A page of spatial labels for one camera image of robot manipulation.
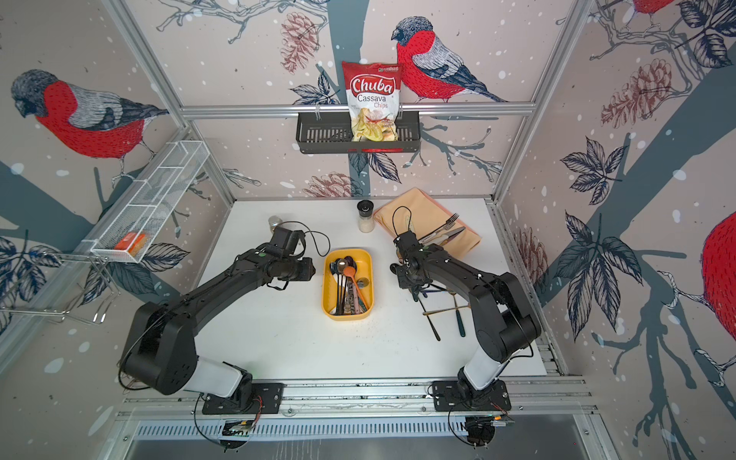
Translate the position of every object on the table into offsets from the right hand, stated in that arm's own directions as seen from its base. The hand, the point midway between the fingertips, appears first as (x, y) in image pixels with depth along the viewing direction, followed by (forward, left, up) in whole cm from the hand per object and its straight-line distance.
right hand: (408, 277), depth 92 cm
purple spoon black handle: (+6, +20, -1) cm, 21 cm away
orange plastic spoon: (+2, +20, -1) cm, 20 cm away
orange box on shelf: (-10, +70, +30) cm, 76 cm away
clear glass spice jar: (+18, +48, +7) cm, 52 cm away
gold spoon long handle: (-9, -13, -5) cm, 16 cm away
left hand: (0, +29, +7) cm, 30 cm away
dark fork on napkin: (+30, -19, -4) cm, 36 cm away
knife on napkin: (+19, -13, -3) cm, 23 cm away
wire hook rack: (-23, +70, +24) cm, 77 cm away
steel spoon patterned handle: (-10, +19, -2) cm, 21 cm away
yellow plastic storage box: (+7, +15, -1) cm, 16 cm away
